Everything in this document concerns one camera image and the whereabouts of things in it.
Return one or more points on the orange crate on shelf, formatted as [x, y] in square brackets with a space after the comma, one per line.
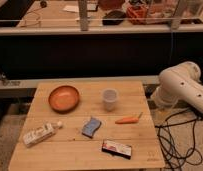
[136, 15]

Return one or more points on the metal clamp at left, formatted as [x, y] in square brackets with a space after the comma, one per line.
[6, 82]

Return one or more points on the black object on shelf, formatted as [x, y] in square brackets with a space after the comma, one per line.
[114, 17]

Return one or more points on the black and white box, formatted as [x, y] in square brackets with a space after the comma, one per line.
[117, 148]

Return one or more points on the orange wooden bowl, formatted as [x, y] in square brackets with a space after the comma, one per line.
[64, 98]

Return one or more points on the orange toy carrot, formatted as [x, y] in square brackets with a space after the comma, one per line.
[129, 120]

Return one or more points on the white paper on shelf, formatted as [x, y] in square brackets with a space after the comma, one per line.
[71, 8]

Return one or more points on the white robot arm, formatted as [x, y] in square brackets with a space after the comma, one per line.
[180, 82]

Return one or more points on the metal vertical post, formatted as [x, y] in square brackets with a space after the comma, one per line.
[83, 14]

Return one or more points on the blue sponge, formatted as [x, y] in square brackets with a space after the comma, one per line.
[91, 127]

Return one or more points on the white plastic bottle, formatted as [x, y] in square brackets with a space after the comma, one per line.
[41, 133]

